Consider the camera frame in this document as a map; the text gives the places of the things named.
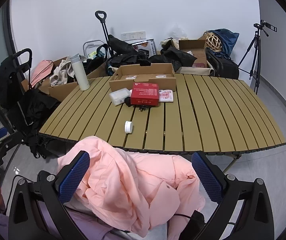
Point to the black cart with bag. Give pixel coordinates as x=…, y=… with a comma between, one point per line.
x=8, y=80

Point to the open cardboard box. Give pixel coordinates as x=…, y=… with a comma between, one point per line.
x=191, y=44

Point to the black and teal bag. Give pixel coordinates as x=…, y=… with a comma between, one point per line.
x=96, y=55

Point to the beige tote bag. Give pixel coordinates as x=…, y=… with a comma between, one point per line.
x=173, y=42

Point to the cardboard tray box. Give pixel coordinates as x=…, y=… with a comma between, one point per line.
x=120, y=85

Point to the red box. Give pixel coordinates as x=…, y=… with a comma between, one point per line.
x=144, y=95

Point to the black cloth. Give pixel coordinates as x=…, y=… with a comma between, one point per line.
x=125, y=60

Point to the clear plastic container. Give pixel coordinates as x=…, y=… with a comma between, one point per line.
x=119, y=96

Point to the large cardboard box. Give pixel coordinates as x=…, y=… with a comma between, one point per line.
x=58, y=92

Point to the white thermos bottle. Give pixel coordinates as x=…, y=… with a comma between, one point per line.
x=81, y=75

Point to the pink backpack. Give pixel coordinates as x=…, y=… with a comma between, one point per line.
x=42, y=71

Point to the printed appliance box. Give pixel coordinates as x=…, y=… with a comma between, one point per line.
x=145, y=45

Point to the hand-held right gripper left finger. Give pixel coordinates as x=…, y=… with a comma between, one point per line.
x=74, y=177

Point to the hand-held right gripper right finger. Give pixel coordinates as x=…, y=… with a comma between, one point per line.
x=206, y=180

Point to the black duffel bag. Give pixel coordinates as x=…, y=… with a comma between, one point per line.
x=33, y=110

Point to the black tripod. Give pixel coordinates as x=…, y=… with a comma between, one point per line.
x=255, y=42

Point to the white round jar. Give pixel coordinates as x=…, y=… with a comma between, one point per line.
x=128, y=127

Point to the pink jacket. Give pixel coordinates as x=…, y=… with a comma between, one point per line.
x=133, y=180

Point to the white step stool frame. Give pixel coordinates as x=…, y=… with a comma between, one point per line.
x=90, y=41

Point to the pink printed booklet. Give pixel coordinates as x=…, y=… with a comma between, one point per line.
x=167, y=96

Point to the black metal clips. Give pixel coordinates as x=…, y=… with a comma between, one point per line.
x=143, y=108

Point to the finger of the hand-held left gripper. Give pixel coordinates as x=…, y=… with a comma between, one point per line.
x=10, y=141

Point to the person's lavender clothing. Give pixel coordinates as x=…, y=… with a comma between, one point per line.
x=88, y=226

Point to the black jacket pile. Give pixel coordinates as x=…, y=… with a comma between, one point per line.
x=173, y=57

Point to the beige cloth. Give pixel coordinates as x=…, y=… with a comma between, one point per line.
x=60, y=73

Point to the blue cushion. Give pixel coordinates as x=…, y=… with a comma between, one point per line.
x=229, y=38

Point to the black suitcase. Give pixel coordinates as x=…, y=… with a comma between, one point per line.
x=225, y=67

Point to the white wall socket strip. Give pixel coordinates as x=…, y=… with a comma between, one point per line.
x=133, y=35

